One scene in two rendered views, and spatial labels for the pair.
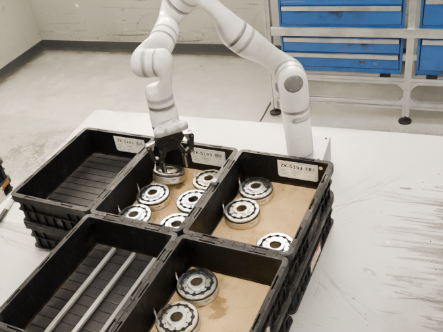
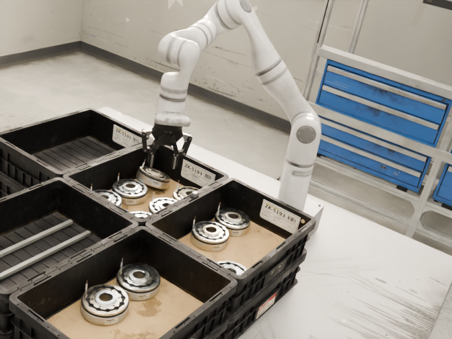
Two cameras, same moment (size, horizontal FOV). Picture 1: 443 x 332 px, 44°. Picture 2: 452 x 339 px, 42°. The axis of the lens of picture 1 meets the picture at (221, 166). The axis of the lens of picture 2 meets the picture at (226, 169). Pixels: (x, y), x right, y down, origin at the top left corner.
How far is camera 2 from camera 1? 0.21 m
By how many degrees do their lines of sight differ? 8
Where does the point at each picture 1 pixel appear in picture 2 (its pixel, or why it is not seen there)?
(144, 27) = not seen: hidden behind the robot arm
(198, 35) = (233, 91)
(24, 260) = not seen: outside the picture
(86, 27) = (128, 44)
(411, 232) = (370, 320)
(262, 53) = (286, 94)
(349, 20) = (384, 122)
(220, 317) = (148, 316)
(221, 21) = (259, 47)
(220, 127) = (220, 164)
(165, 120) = (170, 111)
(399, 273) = not seen: outside the picture
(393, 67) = (413, 183)
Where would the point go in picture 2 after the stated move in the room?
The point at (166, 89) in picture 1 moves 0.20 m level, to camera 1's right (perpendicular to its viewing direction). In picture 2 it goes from (183, 81) to (261, 97)
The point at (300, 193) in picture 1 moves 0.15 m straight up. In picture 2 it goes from (274, 240) to (285, 196)
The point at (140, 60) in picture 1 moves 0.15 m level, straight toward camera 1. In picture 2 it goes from (169, 44) to (165, 63)
